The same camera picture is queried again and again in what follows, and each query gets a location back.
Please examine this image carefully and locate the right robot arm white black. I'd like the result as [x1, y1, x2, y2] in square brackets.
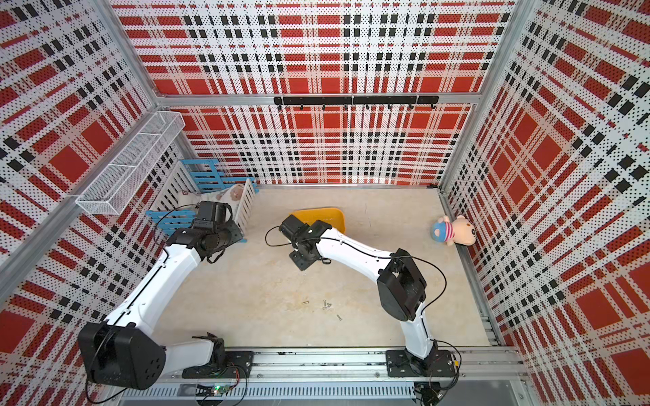
[279, 215, 457, 377]

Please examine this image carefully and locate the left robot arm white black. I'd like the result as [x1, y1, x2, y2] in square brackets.
[78, 201, 243, 390]

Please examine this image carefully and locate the yellow plastic storage box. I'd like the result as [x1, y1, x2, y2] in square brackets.
[292, 207, 346, 233]

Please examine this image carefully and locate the white plush toy in crate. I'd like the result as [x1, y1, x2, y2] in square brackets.
[201, 184, 245, 211]

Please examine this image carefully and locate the blue white slatted crate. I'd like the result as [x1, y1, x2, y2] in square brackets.
[147, 159, 258, 235]

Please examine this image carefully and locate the pink plush pig toy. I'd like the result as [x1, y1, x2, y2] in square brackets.
[431, 216, 477, 246]

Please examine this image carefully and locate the green circuit board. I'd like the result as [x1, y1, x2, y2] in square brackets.
[196, 384, 232, 398]

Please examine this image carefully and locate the white wire mesh basket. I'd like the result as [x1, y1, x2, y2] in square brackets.
[75, 111, 185, 216]

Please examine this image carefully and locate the black hook rail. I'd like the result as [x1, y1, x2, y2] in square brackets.
[274, 96, 440, 108]

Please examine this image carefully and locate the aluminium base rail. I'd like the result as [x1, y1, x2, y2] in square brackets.
[115, 344, 537, 405]

